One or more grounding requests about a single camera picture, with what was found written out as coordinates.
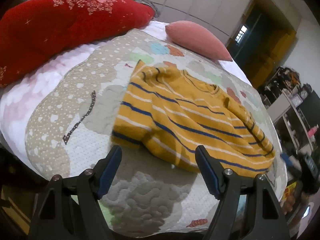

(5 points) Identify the yellow striped knit sweater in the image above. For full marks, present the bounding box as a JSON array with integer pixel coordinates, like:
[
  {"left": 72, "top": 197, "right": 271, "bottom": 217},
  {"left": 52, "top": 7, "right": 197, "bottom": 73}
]
[{"left": 112, "top": 61, "right": 276, "bottom": 177}]

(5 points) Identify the white shelf unit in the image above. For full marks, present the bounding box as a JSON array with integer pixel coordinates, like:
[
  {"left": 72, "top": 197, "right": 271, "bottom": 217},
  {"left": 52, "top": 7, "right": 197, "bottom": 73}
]
[{"left": 267, "top": 92, "right": 317, "bottom": 154}]

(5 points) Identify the patterned patchwork bed cover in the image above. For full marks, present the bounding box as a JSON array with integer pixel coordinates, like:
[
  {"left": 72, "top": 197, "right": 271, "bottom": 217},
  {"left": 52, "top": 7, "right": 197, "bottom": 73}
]
[{"left": 25, "top": 29, "right": 287, "bottom": 237}]

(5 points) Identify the white pink fleece blanket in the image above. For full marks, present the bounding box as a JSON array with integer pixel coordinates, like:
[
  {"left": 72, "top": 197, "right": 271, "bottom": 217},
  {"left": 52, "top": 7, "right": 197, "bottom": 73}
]
[{"left": 0, "top": 19, "right": 253, "bottom": 170}]

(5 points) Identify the pink pillow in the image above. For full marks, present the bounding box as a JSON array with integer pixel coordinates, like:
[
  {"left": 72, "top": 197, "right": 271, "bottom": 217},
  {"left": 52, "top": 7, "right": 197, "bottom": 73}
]
[{"left": 165, "top": 21, "right": 232, "bottom": 61}]

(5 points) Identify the red floral quilt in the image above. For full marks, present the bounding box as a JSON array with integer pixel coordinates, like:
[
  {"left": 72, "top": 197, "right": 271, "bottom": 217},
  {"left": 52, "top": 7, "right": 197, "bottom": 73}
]
[{"left": 1, "top": 0, "right": 155, "bottom": 88}]

